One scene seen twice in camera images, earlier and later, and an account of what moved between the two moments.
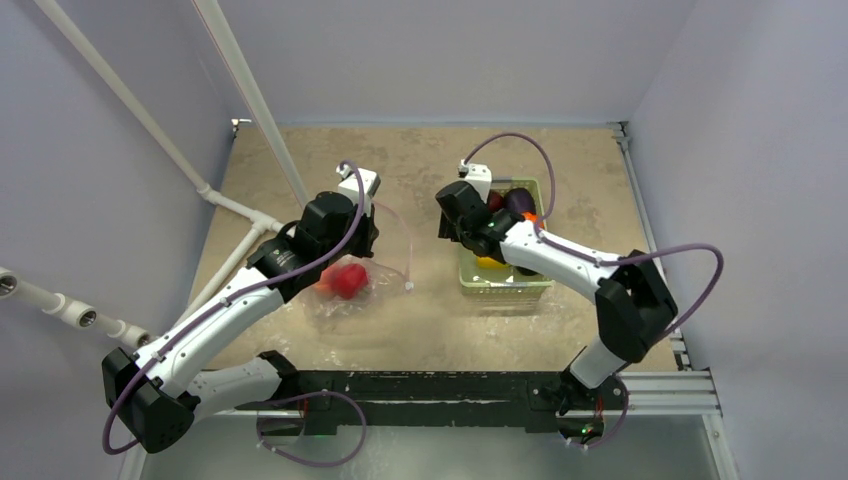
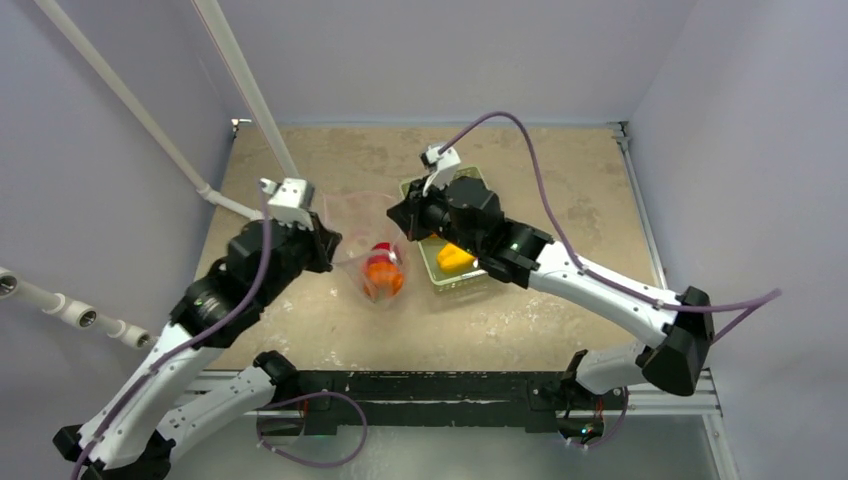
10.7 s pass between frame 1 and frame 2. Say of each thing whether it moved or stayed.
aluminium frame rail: stayed
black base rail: stayed
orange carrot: moved
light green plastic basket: moved
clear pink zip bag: moved
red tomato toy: moved
